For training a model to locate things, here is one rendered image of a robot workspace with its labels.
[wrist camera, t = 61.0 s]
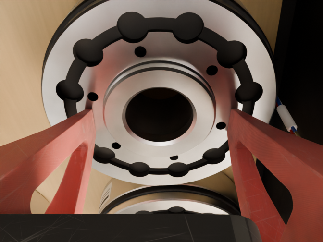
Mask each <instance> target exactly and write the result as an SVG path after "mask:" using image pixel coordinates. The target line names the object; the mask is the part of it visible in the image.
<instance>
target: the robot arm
mask: <svg viewBox="0 0 323 242"><path fill-rule="evenodd" d="M227 138H228V145H229V152H230V159H231V166H232V171H233V176H234V181H235V186H236V192H237V197H238V201H239V206H240V211H241V216H240V215H229V214H82V212H83V207H84V202H85V198H86V193H87V187H88V182H89V177H90V172H91V167H92V160H93V153H94V146H95V139H96V129H95V123H94V117H93V112H92V110H91V109H85V110H83V111H81V112H79V113H77V114H75V115H73V116H71V117H69V118H67V119H65V120H63V121H61V122H59V123H57V124H55V125H53V126H51V127H49V128H47V129H45V130H42V131H40V132H38V133H35V134H32V135H29V136H27V137H24V138H21V139H19V140H16V141H13V142H11V143H8V144H5V145H2V146H0V242H323V145H320V144H317V143H314V142H312V141H309V140H306V139H304V138H301V137H298V136H296V135H293V134H290V133H287V132H284V131H282V130H279V129H277V128H275V127H273V126H271V125H269V124H267V123H265V122H263V121H261V120H259V119H257V118H255V117H253V116H251V115H249V114H247V113H245V112H243V111H241V110H239V109H231V112H230V117H229V123H228V129H227ZM252 154H253V155H254V156H255V157H256V158H257V159H258V160H259V161H260V162H261V163H262V164H263V165H264V166H265V167H266V168H267V169H268V170H269V171H270V172H271V173H272V174H273V175H274V176H275V177H276V178H277V179H278V180H279V181H280V182H281V183H282V184H283V185H284V186H285V187H286V188H287V189H288V190H289V191H290V193H291V196H292V200H293V210H292V213H291V215H290V218H289V220H288V222H287V225H285V223H284V221H283V220H282V218H281V216H280V214H279V213H278V211H277V209H276V207H275V206H274V204H273V202H272V200H271V199H270V197H269V195H268V193H267V191H266V189H265V187H264V185H263V183H262V180H261V177H260V175H259V172H258V169H257V166H256V164H255V161H254V158H253V156H252ZM70 155H71V157H70V159H69V162H68V165H67V167H66V170H65V173H64V175H63V178H62V181H61V184H60V186H59V188H58V190H57V192H56V194H55V196H54V198H53V199H52V201H51V203H50V205H49V206H48V208H47V210H46V212H45V213H44V214H32V213H31V209H30V202H31V197H32V194H33V192H34V191H35V189H36V188H37V187H38V186H40V185H41V184H42V183H43V181H44V180H45V179H46V178H47V177H49V176H50V175H51V174H52V173H53V172H54V171H55V170H56V169H57V168H58V167H59V166H60V165H61V164H62V163H63V162H64V161H65V160H66V159H67V158H68V157H69V156H70Z"/></svg>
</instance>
